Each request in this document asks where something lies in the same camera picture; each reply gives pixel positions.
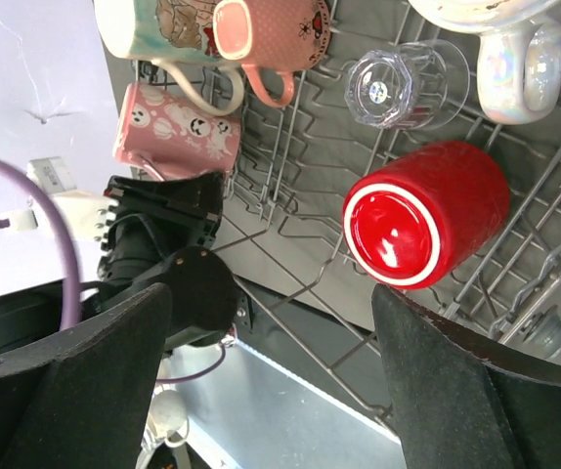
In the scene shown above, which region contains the clear plastic cup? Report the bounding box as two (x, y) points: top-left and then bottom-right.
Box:
(344, 39), (470, 130)

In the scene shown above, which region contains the white floral mug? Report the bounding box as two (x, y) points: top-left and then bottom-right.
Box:
(410, 0), (561, 125)

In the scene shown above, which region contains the red mug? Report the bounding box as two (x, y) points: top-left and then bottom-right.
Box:
(341, 141), (510, 290)

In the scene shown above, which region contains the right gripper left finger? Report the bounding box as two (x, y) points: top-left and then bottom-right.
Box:
(0, 283), (171, 468)

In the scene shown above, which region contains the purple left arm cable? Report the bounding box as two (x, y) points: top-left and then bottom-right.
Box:
(0, 153), (226, 385)

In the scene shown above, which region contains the grey wire dish rack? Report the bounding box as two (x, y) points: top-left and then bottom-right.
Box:
(128, 0), (561, 426)

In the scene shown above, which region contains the cream coral pattern mug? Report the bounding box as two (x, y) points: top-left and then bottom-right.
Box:
(94, 0), (244, 116)

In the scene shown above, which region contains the small orange mug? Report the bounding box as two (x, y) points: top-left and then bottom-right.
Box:
(213, 0), (331, 108)

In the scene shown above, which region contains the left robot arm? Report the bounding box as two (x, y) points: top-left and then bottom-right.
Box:
(0, 172), (240, 354)

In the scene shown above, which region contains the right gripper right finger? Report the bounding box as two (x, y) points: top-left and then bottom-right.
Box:
(371, 285), (561, 468)

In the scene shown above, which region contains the pink mug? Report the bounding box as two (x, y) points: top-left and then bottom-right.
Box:
(113, 82), (241, 180)

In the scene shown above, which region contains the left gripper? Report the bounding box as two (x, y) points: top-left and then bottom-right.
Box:
(97, 171), (225, 283)

